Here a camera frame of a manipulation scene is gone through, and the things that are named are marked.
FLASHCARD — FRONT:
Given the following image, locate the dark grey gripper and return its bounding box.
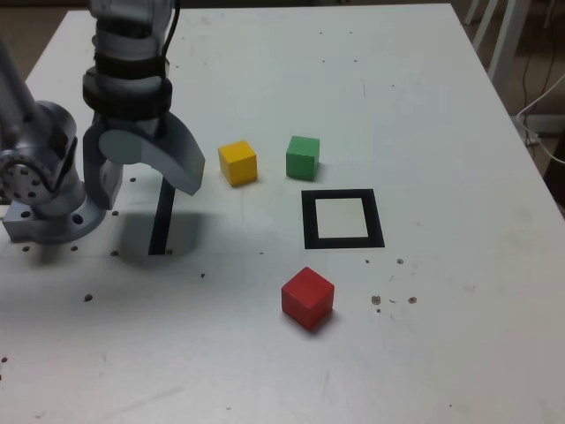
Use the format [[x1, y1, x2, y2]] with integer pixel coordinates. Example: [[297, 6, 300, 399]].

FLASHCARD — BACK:
[[83, 111, 207, 211]]

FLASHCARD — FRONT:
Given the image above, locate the white cable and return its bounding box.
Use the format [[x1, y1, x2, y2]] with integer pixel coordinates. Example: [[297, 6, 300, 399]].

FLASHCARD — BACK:
[[515, 72, 565, 165]]

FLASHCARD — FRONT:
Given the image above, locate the green cube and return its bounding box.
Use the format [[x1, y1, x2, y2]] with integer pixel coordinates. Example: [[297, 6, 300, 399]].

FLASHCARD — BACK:
[[285, 135, 321, 182]]

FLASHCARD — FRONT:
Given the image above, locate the yellow cube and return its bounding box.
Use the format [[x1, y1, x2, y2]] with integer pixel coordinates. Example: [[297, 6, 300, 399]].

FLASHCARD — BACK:
[[217, 140, 259, 188]]

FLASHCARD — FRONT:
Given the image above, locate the white furniture leg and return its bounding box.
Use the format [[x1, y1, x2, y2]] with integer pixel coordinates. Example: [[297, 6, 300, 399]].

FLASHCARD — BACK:
[[471, 0, 500, 48], [463, 0, 485, 26], [487, 0, 530, 83]]

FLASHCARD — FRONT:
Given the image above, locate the black tape strip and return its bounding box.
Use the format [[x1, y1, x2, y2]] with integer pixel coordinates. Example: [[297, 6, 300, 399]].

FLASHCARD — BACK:
[[147, 178, 177, 256]]

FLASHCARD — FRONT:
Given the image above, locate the dark brown furniture piece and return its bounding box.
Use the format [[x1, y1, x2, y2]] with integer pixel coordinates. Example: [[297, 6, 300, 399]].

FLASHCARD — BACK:
[[543, 132, 565, 217]]

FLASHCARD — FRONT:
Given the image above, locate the red cube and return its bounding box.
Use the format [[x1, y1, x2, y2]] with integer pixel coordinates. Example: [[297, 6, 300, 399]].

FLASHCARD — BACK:
[[281, 266, 335, 331]]

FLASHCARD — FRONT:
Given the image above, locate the black tape square outline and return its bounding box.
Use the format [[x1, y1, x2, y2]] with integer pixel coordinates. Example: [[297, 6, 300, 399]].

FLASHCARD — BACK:
[[300, 188, 386, 251]]

